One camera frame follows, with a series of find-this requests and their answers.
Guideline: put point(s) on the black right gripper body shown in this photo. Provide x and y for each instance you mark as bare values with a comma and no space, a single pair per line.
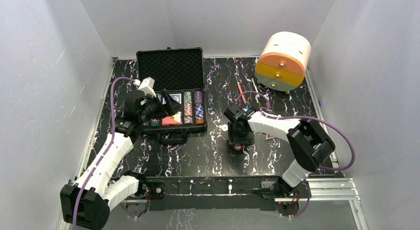
236,135

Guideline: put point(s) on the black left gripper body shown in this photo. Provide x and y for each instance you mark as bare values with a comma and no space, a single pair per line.
162,103

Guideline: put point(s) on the blue poker card deck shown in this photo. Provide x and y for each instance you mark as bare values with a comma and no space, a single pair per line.
177,98

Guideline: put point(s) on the red poker card deck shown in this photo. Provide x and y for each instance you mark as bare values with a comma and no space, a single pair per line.
175,119

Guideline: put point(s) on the red 5 chip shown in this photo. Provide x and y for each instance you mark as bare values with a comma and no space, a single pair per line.
238,147

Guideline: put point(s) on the blue white 5 chip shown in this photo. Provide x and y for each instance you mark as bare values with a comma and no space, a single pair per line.
224,127

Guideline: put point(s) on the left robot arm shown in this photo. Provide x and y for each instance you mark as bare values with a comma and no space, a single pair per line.
98,162

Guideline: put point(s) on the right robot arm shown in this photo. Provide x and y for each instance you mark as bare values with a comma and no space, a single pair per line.
309,142

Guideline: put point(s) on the black poker set case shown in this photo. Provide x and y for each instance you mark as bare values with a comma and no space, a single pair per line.
177,71

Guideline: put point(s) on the light blue chip stack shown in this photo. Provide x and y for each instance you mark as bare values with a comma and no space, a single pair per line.
155,122

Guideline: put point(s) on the orange blue chip stack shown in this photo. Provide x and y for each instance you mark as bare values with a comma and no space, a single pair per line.
188,109

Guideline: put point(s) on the green chip stack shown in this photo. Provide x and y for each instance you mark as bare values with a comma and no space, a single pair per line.
187,97

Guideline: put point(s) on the grey white chip stack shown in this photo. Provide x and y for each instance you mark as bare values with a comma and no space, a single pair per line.
188,119

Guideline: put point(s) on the purple chip stack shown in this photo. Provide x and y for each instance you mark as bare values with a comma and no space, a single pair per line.
198,97

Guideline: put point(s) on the blue white chip stack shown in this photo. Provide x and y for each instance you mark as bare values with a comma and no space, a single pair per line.
199,111

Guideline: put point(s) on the orange pencil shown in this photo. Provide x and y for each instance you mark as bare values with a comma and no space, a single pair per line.
241,93

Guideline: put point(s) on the round drawer cabinet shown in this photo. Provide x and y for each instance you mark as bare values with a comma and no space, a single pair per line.
283,62

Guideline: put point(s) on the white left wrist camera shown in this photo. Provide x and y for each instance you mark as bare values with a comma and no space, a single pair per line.
146,86

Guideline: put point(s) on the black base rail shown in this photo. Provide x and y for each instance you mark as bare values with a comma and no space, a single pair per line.
239,193

